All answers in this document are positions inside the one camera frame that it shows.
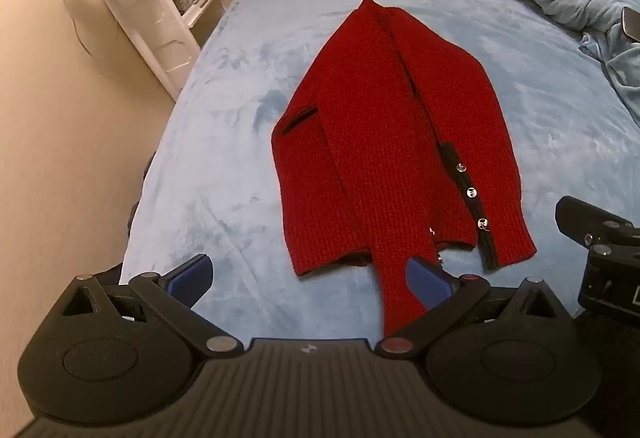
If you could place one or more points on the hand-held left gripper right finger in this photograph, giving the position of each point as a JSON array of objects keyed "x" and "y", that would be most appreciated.
[{"x": 427, "y": 284}]

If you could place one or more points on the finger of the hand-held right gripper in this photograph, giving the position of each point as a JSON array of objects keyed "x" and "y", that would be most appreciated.
[{"x": 587, "y": 220}]

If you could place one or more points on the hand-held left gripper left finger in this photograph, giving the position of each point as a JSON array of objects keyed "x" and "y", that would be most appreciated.
[{"x": 190, "y": 277}]

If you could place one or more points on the red knit cardigan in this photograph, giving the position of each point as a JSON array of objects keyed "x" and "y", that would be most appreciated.
[{"x": 375, "y": 143}]

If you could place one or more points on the light blue bed sheet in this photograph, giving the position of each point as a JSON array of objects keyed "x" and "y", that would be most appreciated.
[{"x": 235, "y": 118}]

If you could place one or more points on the dark smartphone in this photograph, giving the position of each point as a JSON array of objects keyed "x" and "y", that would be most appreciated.
[{"x": 632, "y": 24}]

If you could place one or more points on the black bed frame knob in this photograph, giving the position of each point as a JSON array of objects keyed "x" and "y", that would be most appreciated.
[{"x": 133, "y": 217}]

